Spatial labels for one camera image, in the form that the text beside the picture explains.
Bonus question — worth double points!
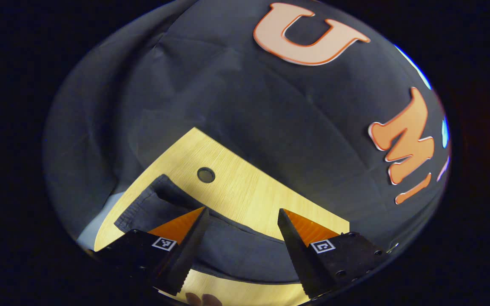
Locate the black backdrop cloth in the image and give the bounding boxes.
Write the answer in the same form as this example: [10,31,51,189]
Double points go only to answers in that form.
[43,0,452,255]

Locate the dark denim jeans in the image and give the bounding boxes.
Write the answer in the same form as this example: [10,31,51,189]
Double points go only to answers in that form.
[114,174,313,284]

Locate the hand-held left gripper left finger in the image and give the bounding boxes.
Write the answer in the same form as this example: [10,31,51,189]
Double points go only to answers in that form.
[94,207,210,297]

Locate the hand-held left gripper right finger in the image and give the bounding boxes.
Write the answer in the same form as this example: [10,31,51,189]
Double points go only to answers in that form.
[277,208,392,299]

